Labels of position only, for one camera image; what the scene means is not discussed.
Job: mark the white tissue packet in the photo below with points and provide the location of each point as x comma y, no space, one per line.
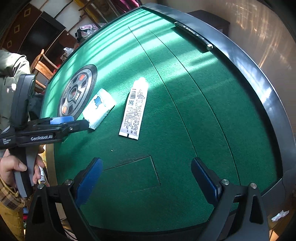
98,108

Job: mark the person's left hand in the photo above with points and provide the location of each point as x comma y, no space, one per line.
10,164

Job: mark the round table centre control panel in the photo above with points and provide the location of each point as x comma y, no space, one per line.
78,91

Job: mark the wooden chair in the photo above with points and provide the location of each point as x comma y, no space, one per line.
42,68

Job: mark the person in green jacket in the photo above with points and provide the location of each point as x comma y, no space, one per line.
12,66

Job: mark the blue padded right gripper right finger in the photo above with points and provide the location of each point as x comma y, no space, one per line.
208,181

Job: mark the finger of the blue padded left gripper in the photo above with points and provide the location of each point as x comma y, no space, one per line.
61,119
74,126

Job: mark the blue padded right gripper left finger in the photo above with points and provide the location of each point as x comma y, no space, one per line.
86,180

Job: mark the black table rim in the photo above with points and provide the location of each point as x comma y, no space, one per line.
245,105

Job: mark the white flat sachet strip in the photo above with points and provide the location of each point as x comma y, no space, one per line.
134,109

